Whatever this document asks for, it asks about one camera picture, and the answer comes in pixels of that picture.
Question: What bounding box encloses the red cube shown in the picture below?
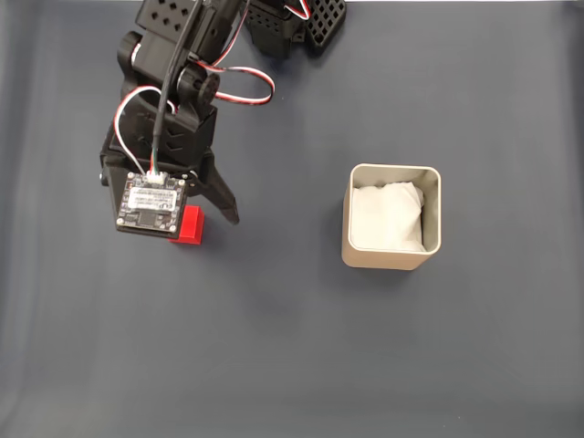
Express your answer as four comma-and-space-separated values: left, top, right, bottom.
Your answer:
167, 204, 205, 246

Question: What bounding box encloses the beige square metal box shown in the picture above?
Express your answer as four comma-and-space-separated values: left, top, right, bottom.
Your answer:
340, 162, 443, 271

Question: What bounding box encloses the white tissue paper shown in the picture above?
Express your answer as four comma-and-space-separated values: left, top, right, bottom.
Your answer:
349, 181, 428, 253

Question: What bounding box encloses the black camera cable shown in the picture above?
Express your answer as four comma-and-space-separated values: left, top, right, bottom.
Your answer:
151, 0, 206, 173

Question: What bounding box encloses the camera circuit board with mount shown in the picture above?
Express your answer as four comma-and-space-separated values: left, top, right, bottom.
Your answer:
113, 169, 191, 241

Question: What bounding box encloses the red white black servo wire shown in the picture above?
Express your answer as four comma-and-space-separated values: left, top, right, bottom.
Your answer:
113, 86, 177, 177
193, 0, 276, 108

